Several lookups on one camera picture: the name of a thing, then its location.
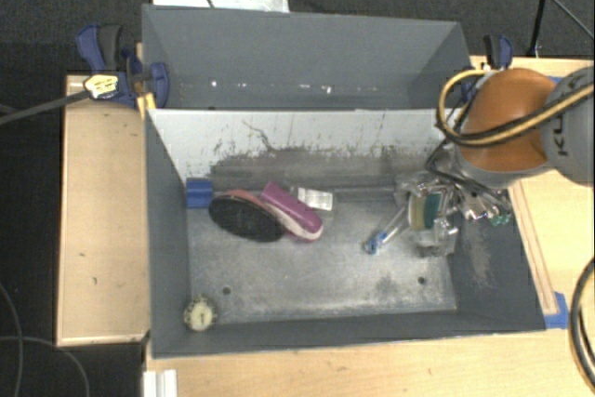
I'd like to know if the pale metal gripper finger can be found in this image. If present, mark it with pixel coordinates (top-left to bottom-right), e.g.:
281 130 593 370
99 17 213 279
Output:
416 218 461 258
394 174 448 204

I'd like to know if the yellow and green sponge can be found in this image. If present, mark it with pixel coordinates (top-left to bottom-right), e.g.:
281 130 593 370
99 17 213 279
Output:
407 192 443 232

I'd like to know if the blue and clear pen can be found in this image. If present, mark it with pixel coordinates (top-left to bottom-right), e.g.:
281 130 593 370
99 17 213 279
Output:
364 207 406 255

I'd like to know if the clear plastic box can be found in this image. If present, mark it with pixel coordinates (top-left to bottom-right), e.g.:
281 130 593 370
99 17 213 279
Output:
296 187 335 213

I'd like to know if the grey metal bin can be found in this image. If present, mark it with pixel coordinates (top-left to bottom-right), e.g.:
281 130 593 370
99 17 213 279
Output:
140 3 548 360

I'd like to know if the purple and white sponge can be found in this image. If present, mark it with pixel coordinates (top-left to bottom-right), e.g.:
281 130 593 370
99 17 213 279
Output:
258 180 324 243

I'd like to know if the black oval disc red rim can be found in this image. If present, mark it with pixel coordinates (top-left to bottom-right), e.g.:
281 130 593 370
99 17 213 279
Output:
207 190 285 244

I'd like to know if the blue block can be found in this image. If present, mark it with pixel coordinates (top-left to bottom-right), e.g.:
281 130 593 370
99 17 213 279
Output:
185 178 214 209

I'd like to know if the pale wood board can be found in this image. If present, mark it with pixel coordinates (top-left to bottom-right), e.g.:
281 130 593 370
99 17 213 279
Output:
55 73 152 348

